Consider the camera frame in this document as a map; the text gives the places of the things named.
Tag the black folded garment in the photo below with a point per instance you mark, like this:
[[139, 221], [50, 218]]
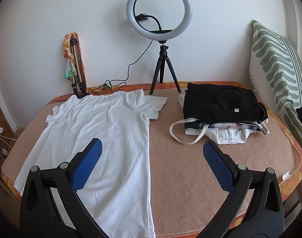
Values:
[[215, 104]]

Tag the orange patterned bedsheet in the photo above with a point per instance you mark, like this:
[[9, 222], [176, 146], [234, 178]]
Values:
[[205, 83]]

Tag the floral folded garment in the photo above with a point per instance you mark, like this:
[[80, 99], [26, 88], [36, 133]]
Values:
[[235, 126]]

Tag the cream tote bag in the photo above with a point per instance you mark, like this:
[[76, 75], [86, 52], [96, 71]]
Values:
[[184, 142]]

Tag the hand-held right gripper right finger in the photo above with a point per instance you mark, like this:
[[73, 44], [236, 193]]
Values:
[[219, 166]]

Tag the green striped pillow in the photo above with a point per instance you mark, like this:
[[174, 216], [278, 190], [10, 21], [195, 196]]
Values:
[[272, 62]]

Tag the silver folded tripod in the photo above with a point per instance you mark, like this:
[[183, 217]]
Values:
[[75, 62]]

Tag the colourful patterned scarf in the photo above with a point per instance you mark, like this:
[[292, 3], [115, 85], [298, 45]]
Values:
[[68, 69]]

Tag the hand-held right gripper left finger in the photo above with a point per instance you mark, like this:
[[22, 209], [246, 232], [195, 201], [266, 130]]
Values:
[[89, 163]]

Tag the black mini tripod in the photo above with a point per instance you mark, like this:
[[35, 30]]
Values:
[[162, 59]]

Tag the white t-shirt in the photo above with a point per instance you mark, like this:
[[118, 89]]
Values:
[[104, 133]]

